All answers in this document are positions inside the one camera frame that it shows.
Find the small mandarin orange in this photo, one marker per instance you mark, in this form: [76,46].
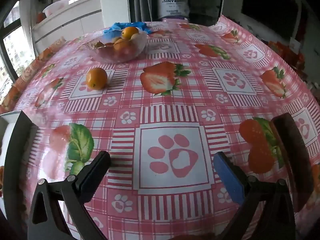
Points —
[122,45]

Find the black television screen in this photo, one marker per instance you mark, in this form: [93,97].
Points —
[270,7]

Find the white basin on cabinet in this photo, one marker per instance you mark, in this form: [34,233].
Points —
[56,7]

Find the purple box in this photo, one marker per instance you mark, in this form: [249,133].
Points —
[175,18]

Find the orange bottle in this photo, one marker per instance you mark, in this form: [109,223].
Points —
[40,17]

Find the white printed bag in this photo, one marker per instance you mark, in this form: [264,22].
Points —
[172,3]

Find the blue disposable gloves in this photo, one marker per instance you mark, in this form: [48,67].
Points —
[116,27]

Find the white cabinet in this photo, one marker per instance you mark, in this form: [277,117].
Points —
[62,27]

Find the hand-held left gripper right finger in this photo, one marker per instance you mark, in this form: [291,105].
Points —
[228,177]

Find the orange printed packets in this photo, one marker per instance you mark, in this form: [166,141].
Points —
[287,52]

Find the grey curtain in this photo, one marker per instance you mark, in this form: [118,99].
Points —
[140,0]

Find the white tray with grey rim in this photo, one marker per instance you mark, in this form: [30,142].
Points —
[15,155]

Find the black framed window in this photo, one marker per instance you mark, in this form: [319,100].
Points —
[17,45]

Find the pink strawberry print tablecloth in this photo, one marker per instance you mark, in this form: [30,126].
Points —
[175,100]

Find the brown chair backrest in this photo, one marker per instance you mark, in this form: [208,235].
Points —
[292,155]

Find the clear glass bowl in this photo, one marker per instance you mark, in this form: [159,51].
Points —
[140,47]

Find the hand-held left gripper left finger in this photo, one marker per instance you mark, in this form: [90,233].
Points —
[96,172]

